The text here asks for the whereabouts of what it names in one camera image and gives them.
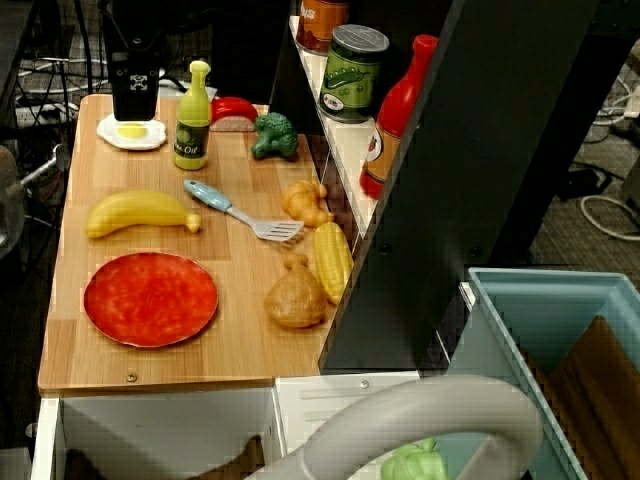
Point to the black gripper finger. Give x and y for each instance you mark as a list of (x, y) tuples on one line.
[(135, 105)]

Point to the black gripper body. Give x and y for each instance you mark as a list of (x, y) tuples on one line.
[(134, 35)]

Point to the yellow toy banana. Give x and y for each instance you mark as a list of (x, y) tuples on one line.
[(135, 210)]

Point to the red round plate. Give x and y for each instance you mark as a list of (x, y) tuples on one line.
[(150, 300)]

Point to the toy fried egg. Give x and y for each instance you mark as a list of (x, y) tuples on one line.
[(151, 137)]

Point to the green olive oil bottle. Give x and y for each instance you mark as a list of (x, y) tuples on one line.
[(192, 115)]

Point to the white power strip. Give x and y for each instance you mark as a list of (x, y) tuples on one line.
[(45, 114)]

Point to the red toy sushi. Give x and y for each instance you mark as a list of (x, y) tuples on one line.
[(232, 111)]

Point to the metal clamp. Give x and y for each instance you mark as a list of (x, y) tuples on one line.
[(45, 167)]

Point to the green toy broccoli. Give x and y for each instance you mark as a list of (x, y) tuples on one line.
[(274, 132)]

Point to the orange beans can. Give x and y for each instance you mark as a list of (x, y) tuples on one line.
[(320, 25)]

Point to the orange toy croissant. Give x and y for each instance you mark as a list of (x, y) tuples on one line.
[(302, 200)]

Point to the green peas can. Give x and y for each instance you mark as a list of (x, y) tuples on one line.
[(352, 75)]

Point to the brown toy chicken drumstick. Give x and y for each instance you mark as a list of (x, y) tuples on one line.
[(295, 297)]

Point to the yellow toy corn cob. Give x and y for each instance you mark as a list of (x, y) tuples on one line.
[(332, 260)]

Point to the red ketchup bottle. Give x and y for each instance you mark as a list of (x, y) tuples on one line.
[(395, 110)]

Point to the countertop screw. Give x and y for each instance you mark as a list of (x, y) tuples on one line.
[(131, 377)]

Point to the white toy kitchen cabinet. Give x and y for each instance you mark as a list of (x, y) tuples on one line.
[(165, 425)]

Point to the black shelf unit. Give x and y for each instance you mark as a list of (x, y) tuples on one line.
[(430, 240)]

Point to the grey toy faucet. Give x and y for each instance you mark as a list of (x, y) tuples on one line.
[(430, 405)]

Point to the light blue bin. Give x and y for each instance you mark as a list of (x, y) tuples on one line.
[(540, 300)]

